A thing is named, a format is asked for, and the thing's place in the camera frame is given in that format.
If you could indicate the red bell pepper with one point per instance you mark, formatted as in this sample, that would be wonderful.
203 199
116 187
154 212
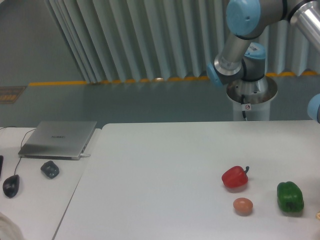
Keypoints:
235 177

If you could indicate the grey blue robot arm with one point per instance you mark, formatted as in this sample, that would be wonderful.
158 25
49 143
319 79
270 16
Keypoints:
241 64

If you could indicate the yellow bread at edge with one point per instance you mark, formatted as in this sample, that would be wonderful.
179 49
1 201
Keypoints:
318 215

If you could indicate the white corrugated folding screen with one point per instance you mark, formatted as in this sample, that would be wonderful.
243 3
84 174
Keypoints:
147 39

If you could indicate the silver laptop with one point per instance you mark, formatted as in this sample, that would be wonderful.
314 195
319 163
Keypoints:
58 140

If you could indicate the brown egg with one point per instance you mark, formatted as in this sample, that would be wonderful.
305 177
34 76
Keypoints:
243 205

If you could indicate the small black plastic object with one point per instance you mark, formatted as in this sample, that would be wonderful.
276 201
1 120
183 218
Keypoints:
50 169

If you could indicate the white side table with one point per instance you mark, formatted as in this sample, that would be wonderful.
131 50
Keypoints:
40 203

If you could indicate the green bell pepper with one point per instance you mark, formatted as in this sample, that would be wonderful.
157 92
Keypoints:
289 197

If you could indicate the black device at edge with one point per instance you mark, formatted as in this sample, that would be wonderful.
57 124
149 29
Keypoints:
1 164

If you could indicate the black computer mouse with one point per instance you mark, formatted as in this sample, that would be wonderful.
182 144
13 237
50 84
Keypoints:
11 186

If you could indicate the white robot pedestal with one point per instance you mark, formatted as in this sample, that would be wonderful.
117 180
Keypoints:
251 101

